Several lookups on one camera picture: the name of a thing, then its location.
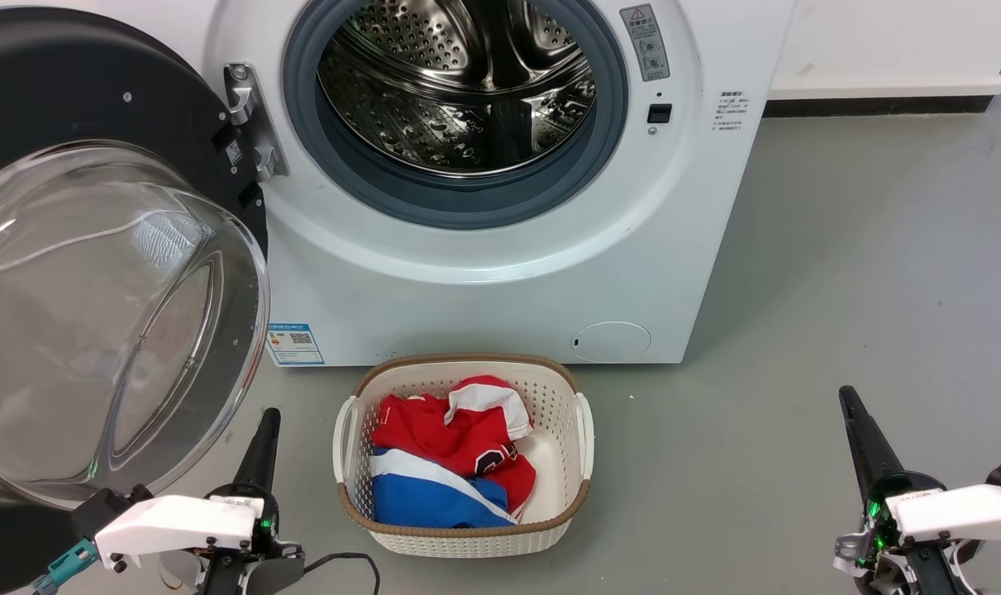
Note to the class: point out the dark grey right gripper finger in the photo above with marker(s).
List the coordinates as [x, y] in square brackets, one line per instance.
[879, 450]
[859, 450]

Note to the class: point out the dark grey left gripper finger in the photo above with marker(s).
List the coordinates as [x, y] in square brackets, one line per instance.
[250, 463]
[270, 463]

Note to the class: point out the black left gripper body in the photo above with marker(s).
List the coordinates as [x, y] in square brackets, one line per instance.
[269, 570]

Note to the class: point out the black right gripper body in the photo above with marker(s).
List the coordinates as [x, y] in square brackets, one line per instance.
[876, 529]

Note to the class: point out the black round glass washer door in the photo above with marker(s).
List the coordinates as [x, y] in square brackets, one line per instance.
[54, 83]

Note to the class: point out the white front-load washing machine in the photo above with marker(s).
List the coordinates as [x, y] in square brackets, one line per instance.
[483, 314]

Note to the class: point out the metal washer door hinge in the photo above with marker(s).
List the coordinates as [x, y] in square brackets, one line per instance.
[256, 124]

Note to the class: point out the black door latch socket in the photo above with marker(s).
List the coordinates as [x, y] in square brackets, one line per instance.
[660, 113]

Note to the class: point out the blue energy label sticker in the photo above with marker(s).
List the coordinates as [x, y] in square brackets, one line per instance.
[295, 344]

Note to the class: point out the blue and white garment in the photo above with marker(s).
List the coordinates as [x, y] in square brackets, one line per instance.
[421, 500]

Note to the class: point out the red and white shirt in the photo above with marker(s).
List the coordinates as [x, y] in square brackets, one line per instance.
[426, 430]

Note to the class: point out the cream woven plastic laundry basket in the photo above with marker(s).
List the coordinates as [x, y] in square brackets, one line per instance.
[467, 541]

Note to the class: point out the round white filter cover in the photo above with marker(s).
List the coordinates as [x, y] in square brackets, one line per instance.
[612, 341]

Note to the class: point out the grey warning sticker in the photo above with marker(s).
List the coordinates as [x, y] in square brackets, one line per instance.
[645, 41]

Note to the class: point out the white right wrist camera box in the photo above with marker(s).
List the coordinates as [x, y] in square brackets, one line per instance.
[963, 511]

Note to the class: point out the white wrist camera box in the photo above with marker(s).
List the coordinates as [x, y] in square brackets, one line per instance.
[178, 522]
[963, 511]

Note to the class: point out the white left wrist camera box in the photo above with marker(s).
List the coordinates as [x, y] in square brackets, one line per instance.
[178, 522]

